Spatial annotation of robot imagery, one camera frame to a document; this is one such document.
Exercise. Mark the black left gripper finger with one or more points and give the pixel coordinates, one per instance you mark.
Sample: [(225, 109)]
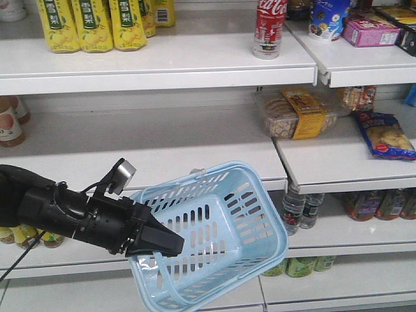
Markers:
[(153, 236)]

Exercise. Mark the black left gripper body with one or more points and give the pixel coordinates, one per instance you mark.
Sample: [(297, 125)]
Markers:
[(114, 225)]

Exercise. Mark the light blue plastic basket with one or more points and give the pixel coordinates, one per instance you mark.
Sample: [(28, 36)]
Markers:
[(232, 234)]

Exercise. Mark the red coca-cola aluminium bottle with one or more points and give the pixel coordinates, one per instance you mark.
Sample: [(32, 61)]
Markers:
[(270, 18)]

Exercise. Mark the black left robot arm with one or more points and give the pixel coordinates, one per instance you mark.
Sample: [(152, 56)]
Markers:
[(30, 199)]

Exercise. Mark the clear water bottle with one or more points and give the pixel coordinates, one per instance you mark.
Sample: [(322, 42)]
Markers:
[(313, 202), (292, 208)]

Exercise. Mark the yellow pear drink bottle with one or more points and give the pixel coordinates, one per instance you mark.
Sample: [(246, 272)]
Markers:
[(93, 24), (58, 25), (127, 30)]

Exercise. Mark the cookie tray yellow band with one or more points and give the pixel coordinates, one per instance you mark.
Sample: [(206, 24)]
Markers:
[(299, 112)]

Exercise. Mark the white metal shelving unit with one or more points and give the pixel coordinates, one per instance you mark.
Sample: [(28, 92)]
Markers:
[(185, 101)]

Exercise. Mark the blue snack chip bag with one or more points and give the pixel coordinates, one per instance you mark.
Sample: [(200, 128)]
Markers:
[(384, 136)]

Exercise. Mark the pink box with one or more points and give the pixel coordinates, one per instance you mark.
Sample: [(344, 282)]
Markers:
[(361, 32)]

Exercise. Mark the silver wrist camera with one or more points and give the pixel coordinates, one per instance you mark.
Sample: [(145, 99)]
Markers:
[(123, 174)]

